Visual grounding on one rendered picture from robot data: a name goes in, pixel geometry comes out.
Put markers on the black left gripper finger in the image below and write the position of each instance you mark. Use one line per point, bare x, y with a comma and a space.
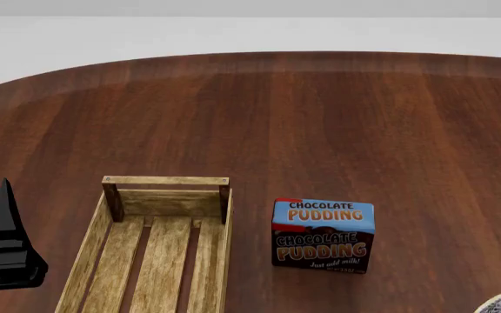
6, 208

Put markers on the wooden slatted crate tray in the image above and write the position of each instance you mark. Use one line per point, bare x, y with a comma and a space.
155, 247

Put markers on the chocolate pudding box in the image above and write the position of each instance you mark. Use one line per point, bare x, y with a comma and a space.
322, 236

